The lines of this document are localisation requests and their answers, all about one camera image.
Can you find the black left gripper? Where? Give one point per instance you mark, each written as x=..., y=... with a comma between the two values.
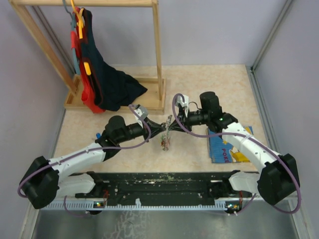
x=155, y=127

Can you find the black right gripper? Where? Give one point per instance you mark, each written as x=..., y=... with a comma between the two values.
x=177, y=126

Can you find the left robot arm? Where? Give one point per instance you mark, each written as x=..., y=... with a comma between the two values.
x=49, y=179

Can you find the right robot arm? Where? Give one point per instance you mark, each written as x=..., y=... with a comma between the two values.
x=277, y=175

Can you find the wooden clothes rack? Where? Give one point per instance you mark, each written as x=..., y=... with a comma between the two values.
x=153, y=100

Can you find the blue yellow booklet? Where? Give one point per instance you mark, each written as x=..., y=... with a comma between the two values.
x=222, y=152

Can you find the dark navy garment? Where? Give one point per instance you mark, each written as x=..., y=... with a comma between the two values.
x=113, y=88

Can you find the red garment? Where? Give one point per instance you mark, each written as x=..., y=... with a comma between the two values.
x=88, y=95

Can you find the yellow hanger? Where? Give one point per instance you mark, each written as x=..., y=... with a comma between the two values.
x=80, y=23

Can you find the teal hanger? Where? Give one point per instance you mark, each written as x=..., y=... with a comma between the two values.
x=73, y=44

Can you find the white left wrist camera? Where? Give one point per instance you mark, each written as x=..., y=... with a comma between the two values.
x=142, y=113

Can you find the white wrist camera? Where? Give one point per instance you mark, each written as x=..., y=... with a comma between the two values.
x=142, y=113
x=182, y=101

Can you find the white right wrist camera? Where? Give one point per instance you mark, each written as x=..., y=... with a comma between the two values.
x=182, y=101

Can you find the aluminium corner rail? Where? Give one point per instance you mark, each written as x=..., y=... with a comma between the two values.
x=272, y=34

